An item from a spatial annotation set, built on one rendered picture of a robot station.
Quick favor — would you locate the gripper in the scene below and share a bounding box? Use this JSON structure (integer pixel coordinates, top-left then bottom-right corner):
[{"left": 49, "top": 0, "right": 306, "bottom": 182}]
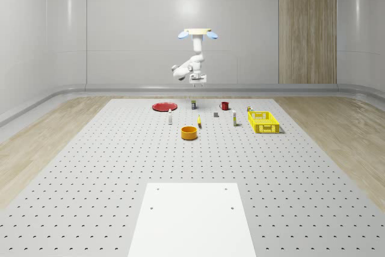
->
[{"left": 189, "top": 74, "right": 208, "bottom": 88}]

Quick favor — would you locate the red plate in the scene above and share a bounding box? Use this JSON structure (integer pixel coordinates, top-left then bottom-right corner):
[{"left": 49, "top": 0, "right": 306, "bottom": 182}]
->
[{"left": 152, "top": 102, "right": 179, "bottom": 113}]

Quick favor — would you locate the yellow bowl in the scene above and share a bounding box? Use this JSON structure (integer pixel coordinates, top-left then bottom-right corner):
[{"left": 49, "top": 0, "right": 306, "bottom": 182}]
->
[{"left": 180, "top": 126, "right": 199, "bottom": 141}]

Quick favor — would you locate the yellow basket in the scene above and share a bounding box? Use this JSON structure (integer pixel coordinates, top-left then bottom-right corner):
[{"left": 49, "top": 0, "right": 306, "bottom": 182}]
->
[{"left": 247, "top": 111, "right": 280, "bottom": 134}]

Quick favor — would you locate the white board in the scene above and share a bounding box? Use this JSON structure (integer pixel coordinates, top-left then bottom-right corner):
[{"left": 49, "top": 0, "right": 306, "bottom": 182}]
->
[{"left": 128, "top": 182, "right": 257, "bottom": 257}]

